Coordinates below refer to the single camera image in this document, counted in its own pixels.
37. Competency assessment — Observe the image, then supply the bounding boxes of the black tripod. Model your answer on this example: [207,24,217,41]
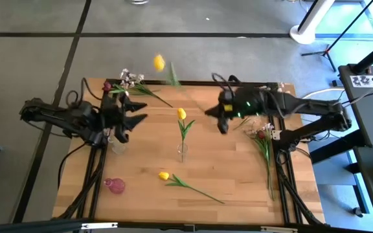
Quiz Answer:
[300,0,373,72]

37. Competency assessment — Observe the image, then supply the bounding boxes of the white cable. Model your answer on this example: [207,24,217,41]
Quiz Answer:
[298,87,339,101]

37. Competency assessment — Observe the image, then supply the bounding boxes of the white label sticker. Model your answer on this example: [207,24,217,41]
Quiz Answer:
[350,74,373,88]

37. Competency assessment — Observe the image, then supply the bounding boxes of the tall clear glass vase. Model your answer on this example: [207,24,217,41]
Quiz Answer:
[176,142,190,164]

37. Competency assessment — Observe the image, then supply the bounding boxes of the black diagonal pole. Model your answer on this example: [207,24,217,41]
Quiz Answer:
[351,34,373,75]

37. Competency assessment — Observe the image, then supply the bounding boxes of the pink glass vase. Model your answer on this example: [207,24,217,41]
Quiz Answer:
[104,177,126,195]

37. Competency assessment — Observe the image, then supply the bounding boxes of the black cart top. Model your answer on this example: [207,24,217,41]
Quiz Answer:
[337,63,373,148]

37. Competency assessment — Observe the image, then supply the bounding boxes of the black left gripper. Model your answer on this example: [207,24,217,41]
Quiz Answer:
[100,93,148,132]

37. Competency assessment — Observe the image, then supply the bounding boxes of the yellow artificial tulip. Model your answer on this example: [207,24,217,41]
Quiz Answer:
[176,107,196,162]
[153,54,209,114]
[158,171,225,205]

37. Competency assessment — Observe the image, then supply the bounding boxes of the faceted clear glass vase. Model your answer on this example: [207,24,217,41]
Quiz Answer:
[107,134,128,155]

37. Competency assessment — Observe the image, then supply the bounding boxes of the black aluminium table frame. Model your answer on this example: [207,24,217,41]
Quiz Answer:
[52,78,325,227]

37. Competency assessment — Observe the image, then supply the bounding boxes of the red artificial flower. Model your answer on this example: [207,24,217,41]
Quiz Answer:
[256,129,273,192]
[102,80,132,96]

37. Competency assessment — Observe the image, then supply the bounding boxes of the white artificial flower bunch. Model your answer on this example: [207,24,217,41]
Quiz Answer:
[243,120,271,182]
[249,122,275,201]
[119,67,174,109]

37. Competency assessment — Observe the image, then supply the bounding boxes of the black cable loop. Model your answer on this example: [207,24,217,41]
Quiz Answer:
[227,74,243,85]

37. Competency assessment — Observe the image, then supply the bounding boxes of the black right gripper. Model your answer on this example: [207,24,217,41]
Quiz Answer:
[204,88,243,135]

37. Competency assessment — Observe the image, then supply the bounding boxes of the silver metal bracket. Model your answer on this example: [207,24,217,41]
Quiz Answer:
[81,222,119,230]
[260,226,299,233]

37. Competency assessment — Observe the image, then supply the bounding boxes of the white pole with round base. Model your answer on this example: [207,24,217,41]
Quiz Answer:
[289,0,336,45]

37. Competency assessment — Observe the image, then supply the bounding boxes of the black rig beam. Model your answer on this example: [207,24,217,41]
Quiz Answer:
[0,218,373,233]

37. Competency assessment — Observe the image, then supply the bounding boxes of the black cart leg beam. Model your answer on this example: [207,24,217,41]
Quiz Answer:
[309,129,365,164]

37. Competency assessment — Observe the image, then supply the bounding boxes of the black floor cable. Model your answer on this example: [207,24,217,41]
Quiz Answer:
[56,142,89,190]

